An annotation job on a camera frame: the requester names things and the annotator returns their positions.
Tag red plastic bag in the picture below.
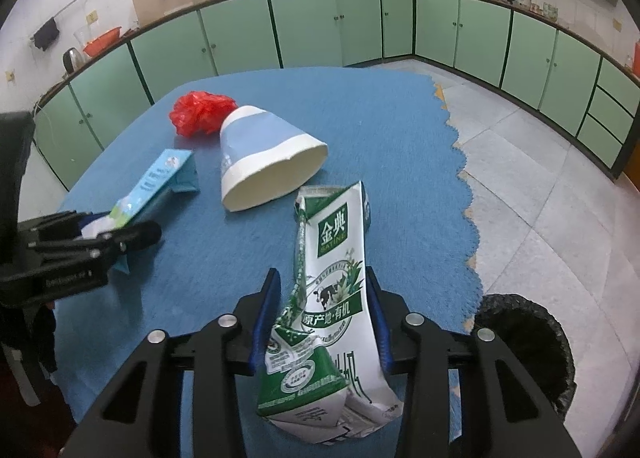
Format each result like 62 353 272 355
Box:
169 91 238 137

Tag dark cloth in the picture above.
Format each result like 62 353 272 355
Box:
32 18 61 51

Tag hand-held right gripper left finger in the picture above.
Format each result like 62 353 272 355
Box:
75 267 282 458

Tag red plastic basin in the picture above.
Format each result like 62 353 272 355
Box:
82 27 123 57

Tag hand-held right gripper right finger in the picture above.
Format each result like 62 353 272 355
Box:
365 265 583 458

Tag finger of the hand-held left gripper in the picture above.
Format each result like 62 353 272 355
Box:
75 219 162 262
19 210 109 245

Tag metal towel rail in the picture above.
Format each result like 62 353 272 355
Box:
30 0 95 41

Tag green and white milk carton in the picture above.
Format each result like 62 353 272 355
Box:
257 181 405 446

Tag black trash bin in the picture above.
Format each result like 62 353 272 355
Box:
450 293 576 458

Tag row of glass jars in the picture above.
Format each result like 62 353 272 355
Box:
517 0 560 19

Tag blue and white paper cup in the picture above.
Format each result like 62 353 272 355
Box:
220 105 329 212

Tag green base cabinets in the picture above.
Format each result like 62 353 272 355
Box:
32 0 640 191

